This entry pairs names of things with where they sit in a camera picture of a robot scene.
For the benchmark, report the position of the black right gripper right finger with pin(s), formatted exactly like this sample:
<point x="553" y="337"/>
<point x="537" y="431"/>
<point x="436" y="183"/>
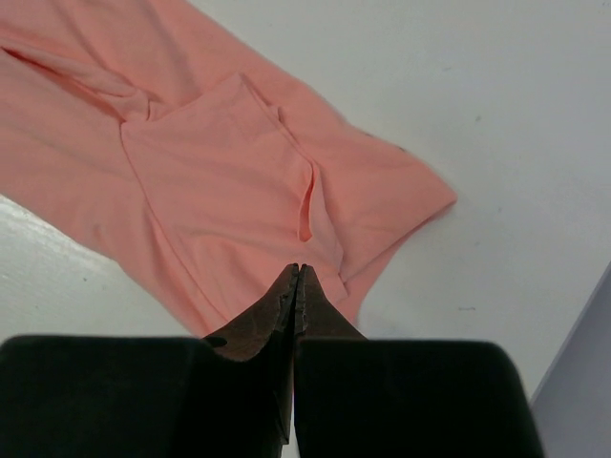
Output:
<point x="356" y="397"/>

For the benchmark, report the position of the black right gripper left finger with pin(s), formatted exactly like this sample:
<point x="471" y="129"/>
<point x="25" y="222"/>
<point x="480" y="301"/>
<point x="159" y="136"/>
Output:
<point x="225" y="395"/>

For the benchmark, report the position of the pink t-shirt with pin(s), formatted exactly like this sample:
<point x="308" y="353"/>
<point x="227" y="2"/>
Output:
<point x="150" y="134"/>

